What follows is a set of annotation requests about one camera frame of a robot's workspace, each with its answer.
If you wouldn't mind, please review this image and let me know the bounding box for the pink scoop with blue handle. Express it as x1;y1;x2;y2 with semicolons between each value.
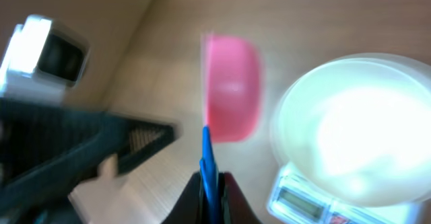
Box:
199;34;261;223

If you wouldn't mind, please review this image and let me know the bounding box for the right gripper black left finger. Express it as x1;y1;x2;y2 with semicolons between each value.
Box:
162;172;201;224

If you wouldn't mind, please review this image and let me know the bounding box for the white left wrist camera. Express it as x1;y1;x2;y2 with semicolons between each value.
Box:
1;14;90;104

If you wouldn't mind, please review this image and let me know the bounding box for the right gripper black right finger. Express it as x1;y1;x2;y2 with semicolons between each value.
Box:
219;172;261;224

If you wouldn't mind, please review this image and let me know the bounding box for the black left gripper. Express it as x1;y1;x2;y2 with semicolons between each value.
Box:
1;98;176;213

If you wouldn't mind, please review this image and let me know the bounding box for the white digital kitchen scale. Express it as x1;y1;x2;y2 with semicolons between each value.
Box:
267;163;424;224

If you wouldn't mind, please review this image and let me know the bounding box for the white bowl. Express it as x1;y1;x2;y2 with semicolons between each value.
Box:
271;53;430;207

